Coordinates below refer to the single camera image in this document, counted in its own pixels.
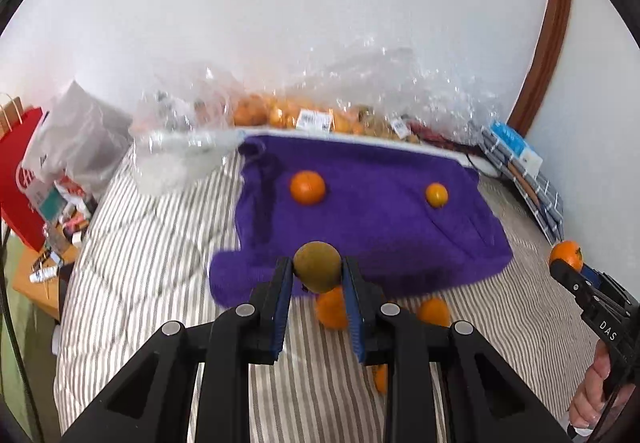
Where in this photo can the brown wooden door frame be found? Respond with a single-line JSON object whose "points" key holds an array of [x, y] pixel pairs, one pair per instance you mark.
{"points": [[552, 38]]}

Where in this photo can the small orange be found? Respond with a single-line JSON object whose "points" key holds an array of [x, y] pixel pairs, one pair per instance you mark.
{"points": [[381, 379], [436, 195]]}

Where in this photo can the brown-green round fruit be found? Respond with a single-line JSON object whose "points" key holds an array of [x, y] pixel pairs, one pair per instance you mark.
{"points": [[316, 267]]}

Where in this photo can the blue tissue pack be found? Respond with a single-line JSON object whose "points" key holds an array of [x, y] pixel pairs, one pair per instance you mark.
{"points": [[515, 143]]}

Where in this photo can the pile of small toiletries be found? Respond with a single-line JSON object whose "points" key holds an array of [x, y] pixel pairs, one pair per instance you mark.
{"points": [[62, 223]]}

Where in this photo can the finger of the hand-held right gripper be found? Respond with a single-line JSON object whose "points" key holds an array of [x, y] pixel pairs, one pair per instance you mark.
{"points": [[572, 284], [591, 276]]}

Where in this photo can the bag of oranges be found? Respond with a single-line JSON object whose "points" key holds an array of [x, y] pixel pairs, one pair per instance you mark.
{"points": [[270, 113]]}

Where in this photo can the large crumpled clear plastic bag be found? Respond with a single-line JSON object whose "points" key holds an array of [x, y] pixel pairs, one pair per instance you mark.
{"points": [[400, 78]]}

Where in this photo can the grey plastic bag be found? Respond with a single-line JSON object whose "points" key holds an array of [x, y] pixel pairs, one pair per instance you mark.
{"points": [[80, 133]]}

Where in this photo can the plaid folded cloth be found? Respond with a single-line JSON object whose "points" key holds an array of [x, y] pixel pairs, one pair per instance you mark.
{"points": [[540, 193]]}

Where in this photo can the red paper bag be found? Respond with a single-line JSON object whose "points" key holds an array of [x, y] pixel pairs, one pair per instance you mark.
{"points": [[15, 183]]}

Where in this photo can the wooden nightstand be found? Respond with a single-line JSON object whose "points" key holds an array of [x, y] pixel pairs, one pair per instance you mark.
{"points": [[40, 290]]}

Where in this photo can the bag of small brown fruits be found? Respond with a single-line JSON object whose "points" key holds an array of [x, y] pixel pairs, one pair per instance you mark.
{"points": [[380, 125]]}

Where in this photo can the large orange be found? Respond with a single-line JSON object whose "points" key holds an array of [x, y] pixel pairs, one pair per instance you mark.
{"points": [[307, 188], [331, 309]]}

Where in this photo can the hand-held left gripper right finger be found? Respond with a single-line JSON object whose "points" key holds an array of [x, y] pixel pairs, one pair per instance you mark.
{"points": [[352, 303]]}

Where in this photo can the green cloth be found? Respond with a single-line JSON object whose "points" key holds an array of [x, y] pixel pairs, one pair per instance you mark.
{"points": [[12, 303]]}

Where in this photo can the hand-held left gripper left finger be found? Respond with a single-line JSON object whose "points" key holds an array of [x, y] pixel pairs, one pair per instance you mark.
{"points": [[284, 303]]}

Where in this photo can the person's right hand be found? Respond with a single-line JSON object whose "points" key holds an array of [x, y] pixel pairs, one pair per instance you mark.
{"points": [[590, 393]]}

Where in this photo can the dark red cloth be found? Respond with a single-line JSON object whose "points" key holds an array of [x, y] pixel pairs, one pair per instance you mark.
{"points": [[435, 134]]}

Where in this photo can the purple towel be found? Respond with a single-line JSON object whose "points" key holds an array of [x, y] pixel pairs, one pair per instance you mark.
{"points": [[380, 233]]}

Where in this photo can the striped bed cover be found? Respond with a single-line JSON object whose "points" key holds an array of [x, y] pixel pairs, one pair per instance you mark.
{"points": [[150, 248]]}

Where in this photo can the orange with dark stem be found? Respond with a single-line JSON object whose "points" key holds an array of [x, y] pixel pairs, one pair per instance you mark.
{"points": [[566, 254]]}

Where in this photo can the small clear plastic bag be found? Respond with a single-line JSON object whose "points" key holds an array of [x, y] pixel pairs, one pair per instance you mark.
{"points": [[175, 153]]}

